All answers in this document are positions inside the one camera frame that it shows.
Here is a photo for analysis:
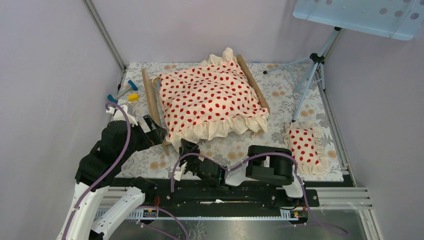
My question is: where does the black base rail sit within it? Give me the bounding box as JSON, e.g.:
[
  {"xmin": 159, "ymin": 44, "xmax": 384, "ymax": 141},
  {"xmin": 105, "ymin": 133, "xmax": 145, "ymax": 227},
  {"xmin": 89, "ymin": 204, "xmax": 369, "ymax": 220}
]
[{"xmin": 142, "ymin": 179, "xmax": 306, "ymax": 219}]

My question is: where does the large strawberry print cushion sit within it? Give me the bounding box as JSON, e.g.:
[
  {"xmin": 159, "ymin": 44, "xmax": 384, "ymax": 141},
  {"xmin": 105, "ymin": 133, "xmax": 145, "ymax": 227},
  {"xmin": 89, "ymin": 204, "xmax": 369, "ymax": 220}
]
[{"xmin": 152, "ymin": 47, "xmax": 270, "ymax": 152}]

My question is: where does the small strawberry print pillow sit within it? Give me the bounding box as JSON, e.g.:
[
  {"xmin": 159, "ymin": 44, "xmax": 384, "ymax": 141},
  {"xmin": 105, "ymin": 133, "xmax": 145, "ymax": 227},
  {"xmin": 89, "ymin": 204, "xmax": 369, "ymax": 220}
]
[{"xmin": 282, "ymin": 121, "xmax": 330, "ymax": 176}]

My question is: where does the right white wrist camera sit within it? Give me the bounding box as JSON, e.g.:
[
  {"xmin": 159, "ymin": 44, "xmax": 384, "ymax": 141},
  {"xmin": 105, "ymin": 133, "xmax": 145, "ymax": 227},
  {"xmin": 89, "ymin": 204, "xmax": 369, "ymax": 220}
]
[{"xmin": 168, "ymin": 163, "xmax": 187, "ymax": 181}]

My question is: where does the grey tripod stand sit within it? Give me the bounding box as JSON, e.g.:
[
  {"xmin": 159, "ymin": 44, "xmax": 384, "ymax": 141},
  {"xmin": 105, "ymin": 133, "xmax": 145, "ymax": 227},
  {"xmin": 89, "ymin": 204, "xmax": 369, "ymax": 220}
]
[{"xmin": 263, "ymin": 27, "xmax": 342, "ymax": 123}]

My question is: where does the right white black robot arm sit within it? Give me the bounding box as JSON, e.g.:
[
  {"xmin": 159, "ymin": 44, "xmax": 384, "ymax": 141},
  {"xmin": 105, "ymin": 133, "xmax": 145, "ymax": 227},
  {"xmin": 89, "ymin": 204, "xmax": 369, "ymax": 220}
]
[{"xmin": 171, "ymin": 139, "xmax": 307, "ymax": 206}]

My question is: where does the purple cable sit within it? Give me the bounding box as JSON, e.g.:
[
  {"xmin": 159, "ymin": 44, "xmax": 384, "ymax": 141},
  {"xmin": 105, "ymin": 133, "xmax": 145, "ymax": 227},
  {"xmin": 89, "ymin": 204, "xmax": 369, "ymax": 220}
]
[
  {"xmin": 61, "ymin": 101, "xmax": 190, "ymax": 240},
  {"xmin": 169, "ymin": 151, "xmax": 349, "ymax": 238}
]

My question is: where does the wooden pet bed frame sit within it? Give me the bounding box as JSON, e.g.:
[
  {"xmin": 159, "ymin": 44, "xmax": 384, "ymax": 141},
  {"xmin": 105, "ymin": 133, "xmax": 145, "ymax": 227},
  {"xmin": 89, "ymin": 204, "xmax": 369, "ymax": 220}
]
[{"xmin": 141, "ymin": 53, "xmax": 272, "ymax": 157}]

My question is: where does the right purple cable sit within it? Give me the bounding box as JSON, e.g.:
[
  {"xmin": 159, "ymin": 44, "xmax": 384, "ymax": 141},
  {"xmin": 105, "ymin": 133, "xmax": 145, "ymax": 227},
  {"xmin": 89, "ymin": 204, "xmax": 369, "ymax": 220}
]
[{"xmin": 169, "ymin": 151, "xmax": 349, "ymax": 238}]

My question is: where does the light blue perforated tray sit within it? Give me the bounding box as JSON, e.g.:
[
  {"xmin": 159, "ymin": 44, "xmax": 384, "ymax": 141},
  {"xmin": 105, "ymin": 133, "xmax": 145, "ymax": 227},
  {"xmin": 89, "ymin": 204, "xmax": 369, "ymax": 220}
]
[{"xmin": 293, "ymin": 0, "xmax": 424, "ymax": 41}]

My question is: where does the yellow toy block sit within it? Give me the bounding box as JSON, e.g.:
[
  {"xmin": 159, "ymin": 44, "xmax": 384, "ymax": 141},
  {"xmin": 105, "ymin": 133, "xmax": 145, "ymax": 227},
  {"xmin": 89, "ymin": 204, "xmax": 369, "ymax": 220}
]
[{"xmin": 128, "ymin": 93, "xmax": 139, "ymax": 102}]

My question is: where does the floral table mat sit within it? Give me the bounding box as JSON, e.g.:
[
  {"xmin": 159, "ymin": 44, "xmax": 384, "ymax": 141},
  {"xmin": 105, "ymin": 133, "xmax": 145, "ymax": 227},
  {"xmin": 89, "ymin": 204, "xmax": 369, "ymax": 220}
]
[{"xmin": 120, "ymin": 62, "xmax": 343, "ymax": 182}]

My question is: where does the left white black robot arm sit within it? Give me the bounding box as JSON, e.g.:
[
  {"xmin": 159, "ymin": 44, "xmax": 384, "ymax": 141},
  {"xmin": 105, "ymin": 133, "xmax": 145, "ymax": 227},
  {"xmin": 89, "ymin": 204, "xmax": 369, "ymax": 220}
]
[{"xmin": 57, "ymin": 115, "xmax": 167, "ymax": 240}]

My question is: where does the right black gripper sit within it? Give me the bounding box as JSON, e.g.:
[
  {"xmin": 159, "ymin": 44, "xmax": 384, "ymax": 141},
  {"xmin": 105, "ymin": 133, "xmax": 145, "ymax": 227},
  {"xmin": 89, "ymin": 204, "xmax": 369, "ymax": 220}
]
[{"xmin": 179, "ymin": 137, "xmax": 203, "ymax": 178}]

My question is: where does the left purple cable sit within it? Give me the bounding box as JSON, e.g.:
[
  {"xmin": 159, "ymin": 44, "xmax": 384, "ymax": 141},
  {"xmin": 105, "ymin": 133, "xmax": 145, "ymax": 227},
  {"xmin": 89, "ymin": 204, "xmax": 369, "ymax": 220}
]
[{"xmin": 61, "ymin": 101, "xmax": 190, "ymax": 240}]

